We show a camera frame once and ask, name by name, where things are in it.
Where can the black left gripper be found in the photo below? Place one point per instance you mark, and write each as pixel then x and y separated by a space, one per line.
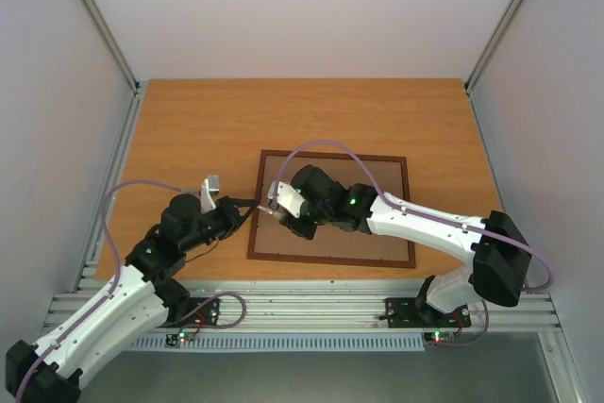
pixel 232 219

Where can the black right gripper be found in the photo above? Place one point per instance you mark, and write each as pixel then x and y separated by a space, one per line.
pixel 293 223

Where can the brown wooden picture frame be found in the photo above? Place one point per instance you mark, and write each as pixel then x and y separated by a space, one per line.
pixel 255 214

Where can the clear handle screwdriver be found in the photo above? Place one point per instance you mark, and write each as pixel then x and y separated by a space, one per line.
pixel 277 214

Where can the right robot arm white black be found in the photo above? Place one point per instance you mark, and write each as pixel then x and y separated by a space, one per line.
pixel 491 250

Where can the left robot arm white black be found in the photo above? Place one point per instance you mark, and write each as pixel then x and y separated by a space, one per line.
pixel 141 295

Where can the left small circuit board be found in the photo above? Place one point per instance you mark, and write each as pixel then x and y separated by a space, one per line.
pixel 178 339

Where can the small circuit board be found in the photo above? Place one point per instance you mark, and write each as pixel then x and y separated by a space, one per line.
pixel 178 339
pixel 441 337

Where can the right small circuit board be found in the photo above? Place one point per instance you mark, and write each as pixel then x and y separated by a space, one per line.
pixel 441 337

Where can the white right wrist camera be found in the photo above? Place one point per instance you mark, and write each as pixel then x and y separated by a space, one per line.
pixel 283 196

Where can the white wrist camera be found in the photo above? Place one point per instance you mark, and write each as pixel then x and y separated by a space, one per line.
pixel 283 196
pixel 209 190

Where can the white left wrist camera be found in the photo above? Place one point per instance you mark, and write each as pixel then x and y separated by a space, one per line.
pixel 209 190

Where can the aluminium rail base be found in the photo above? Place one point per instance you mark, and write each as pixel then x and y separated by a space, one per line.
pixel 284 296

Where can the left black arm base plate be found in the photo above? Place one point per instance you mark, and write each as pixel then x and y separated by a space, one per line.
pixel 194 311

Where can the grey slotted cable duct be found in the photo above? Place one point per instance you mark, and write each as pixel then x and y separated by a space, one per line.
pixel 256 342

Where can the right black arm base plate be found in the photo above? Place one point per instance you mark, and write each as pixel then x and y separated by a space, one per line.
pixel 405 312

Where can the left aluminium corner post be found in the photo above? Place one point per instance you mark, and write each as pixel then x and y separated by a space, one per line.
pixel 108 38

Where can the aluminium corner post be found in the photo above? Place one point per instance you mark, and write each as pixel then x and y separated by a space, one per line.
pixel 108 38
pixel 502 26

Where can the right aluminium corner post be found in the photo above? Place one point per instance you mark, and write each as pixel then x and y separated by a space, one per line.
pixel 502 26

